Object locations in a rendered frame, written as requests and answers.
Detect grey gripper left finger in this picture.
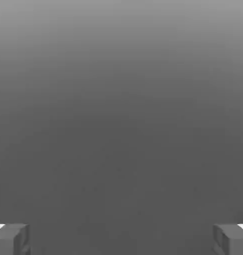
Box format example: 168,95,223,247
0,223,31,255

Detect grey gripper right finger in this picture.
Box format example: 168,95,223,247
212,223,243,255

